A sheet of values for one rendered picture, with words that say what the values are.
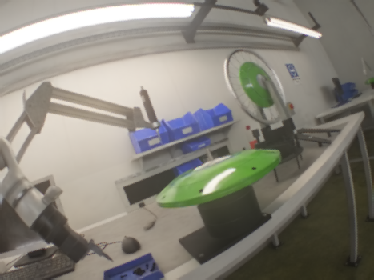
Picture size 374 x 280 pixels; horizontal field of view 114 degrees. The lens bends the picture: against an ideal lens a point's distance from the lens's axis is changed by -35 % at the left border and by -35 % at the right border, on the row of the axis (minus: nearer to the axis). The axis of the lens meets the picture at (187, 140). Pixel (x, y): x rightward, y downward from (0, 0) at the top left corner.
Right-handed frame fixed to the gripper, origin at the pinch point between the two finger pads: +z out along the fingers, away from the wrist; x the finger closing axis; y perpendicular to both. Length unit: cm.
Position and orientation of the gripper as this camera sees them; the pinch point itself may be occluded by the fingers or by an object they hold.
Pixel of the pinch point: (112, 260)
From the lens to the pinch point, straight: 45.7
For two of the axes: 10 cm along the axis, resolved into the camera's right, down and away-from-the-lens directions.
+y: -5.3, 6.7, -5.3
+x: 5.1, -2.5, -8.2
